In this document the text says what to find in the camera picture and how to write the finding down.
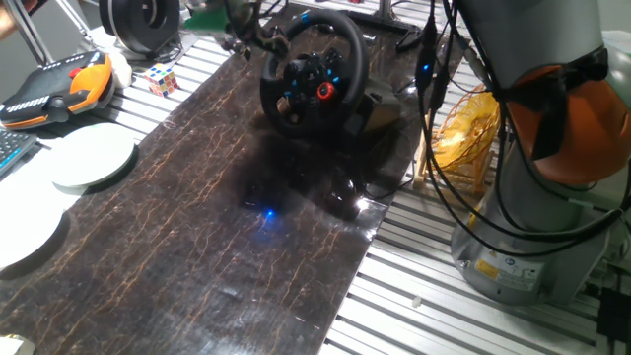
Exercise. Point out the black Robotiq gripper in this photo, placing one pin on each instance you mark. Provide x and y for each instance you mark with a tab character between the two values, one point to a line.
256	24

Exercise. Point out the black gaming steering wheel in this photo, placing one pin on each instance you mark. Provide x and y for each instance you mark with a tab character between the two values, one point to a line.
308	74

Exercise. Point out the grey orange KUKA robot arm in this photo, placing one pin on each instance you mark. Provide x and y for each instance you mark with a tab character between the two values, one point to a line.
542	197

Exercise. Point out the Rubik's cube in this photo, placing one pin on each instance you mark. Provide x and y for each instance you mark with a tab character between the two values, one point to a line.
161	80

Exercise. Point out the black filament spool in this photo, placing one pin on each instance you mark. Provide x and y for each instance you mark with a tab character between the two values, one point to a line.
140	22

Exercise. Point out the silver pole with black base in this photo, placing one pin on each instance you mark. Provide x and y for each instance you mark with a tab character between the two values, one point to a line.
385	6

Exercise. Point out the white rounded object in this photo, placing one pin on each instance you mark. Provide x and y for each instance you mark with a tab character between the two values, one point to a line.
120	69

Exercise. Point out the orange black teach pendant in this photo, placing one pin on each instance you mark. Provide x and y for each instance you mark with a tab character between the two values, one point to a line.
84	81

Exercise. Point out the silver metal stand leg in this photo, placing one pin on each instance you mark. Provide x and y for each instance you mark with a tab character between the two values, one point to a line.
27	29
74	20

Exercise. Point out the white round plate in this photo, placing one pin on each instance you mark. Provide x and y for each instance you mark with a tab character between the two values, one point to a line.
93	155
27	227

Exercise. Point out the dark brown marble mat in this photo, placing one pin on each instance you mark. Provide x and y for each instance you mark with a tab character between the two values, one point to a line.
172	222

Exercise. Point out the black computer keyboard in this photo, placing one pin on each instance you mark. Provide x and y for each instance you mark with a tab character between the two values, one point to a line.
12	150

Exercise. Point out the white gold paper packet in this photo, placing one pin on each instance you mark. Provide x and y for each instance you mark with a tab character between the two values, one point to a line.
15	345

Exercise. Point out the black power box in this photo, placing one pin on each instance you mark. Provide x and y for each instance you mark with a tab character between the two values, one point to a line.
613	315

